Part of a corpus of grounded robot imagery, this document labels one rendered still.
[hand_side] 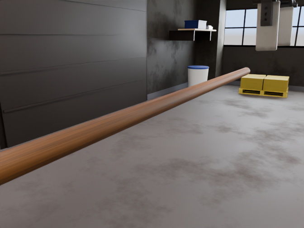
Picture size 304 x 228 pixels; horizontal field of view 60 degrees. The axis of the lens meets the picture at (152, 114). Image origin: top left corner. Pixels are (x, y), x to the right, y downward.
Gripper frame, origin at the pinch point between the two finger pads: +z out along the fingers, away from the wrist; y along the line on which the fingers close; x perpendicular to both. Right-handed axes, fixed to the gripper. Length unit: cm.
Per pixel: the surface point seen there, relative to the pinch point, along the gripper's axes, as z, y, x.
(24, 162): 9.4, -39.1, 15.0
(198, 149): 131, 220, 118
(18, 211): 122, 32, 185
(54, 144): 8.9, -35.3, 15.4
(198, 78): 94, 518, 256
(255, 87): 120, 589, 144
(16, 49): 0, 123, 309
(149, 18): -43, 419, 317
